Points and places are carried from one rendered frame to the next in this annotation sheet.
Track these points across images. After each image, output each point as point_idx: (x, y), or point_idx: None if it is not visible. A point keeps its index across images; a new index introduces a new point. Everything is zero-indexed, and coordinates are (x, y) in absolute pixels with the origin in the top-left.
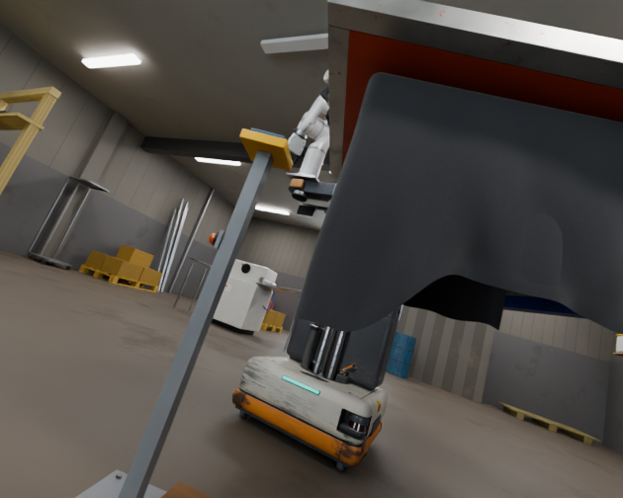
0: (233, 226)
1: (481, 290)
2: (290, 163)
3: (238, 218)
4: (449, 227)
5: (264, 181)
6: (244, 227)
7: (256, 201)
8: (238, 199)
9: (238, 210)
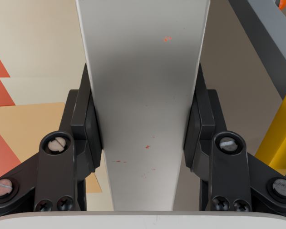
0: (263, 1)
1: None
2: (259, 156)
3: (265, 9)
4: None
5: (280, 85)
6: (247, 15)
7: (263, 53)
8: None
9: (276, 16)
